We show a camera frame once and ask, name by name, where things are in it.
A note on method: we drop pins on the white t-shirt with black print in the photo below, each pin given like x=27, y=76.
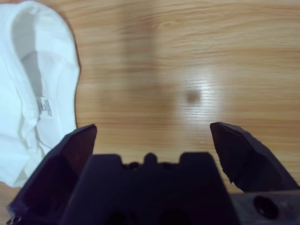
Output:
x=47, y=70

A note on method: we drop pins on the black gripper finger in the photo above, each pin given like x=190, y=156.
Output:
x=246, y=159
x=54, y=173

